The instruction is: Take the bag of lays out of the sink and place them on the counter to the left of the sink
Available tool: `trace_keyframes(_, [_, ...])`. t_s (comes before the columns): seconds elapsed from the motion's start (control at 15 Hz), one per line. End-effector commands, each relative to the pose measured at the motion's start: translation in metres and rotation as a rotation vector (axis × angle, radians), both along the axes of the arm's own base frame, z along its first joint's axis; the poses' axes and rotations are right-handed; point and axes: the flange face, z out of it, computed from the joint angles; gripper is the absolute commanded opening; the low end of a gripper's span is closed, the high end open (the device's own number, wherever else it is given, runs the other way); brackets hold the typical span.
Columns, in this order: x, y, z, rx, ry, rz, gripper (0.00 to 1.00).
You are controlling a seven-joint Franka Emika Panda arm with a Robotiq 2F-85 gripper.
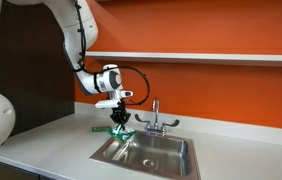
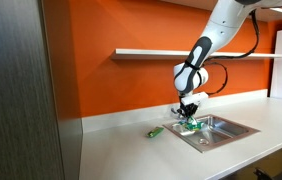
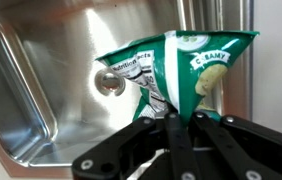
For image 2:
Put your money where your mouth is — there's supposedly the short white wall shelf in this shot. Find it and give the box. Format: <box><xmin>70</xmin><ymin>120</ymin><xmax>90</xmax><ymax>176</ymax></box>
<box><xmin>260</xmin><ymin>5</ymin><xmax>282</xmax><ymax>23</ymax></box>

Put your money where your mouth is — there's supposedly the chrome faucet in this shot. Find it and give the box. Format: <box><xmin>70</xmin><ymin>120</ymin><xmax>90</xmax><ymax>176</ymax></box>
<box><xmin>170</xmin><ymin>105</ymin><xmax>184</xmax><ymax>120</ymax></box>

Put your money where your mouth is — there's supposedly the small green snack packet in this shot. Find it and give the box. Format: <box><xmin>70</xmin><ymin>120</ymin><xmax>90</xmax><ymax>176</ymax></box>
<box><xmin>145</xmin><ymin>126</ymin><xmax>165</xmax><ymax>139</ymax></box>

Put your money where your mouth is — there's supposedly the stainless steel sink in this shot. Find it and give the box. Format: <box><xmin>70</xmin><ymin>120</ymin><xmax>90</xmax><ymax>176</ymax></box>
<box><xmin>162</xmin><ymin>113</ymin><xmax>261</xmax><ymax>154</ymax></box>

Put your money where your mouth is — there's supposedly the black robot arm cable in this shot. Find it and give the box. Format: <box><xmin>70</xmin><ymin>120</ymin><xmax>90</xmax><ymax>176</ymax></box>
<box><xmin>203</xmin><ymin>9</ymin><xmax>261</xmax><ymax>97</ymax></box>

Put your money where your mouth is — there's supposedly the dark wood cabinet panel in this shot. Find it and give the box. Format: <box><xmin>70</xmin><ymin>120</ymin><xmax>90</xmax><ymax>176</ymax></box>
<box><xmin>0</xmin><ymin>0</ymin><xmax>84</xmax><ymax>180</ymax></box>

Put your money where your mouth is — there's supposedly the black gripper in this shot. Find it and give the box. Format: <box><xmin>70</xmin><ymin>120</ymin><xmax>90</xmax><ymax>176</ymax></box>
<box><xmin>178</xmin><ymin>102</ymin><xmax>200</xmax><ymax>124</ymax></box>

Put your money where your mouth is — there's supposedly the green chips bag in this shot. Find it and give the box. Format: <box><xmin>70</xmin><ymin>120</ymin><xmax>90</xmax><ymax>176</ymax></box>
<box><xmin>179</xmin><ymin>119</ymin><xmax>205</xmax><ymax>132</ymax></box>

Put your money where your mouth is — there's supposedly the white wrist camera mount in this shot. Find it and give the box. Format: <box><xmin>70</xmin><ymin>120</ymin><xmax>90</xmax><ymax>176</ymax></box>
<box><xmin>180</xmin><ymin>92</ymin><xmax>210</xmax><ymax>107</ymax></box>

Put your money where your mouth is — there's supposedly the long white wall shelf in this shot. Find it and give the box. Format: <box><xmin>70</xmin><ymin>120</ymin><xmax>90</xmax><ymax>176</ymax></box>
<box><xmin>110</xmin><ymin>48</ymin><xmax>282</xmax><ymax>61</ymax></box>

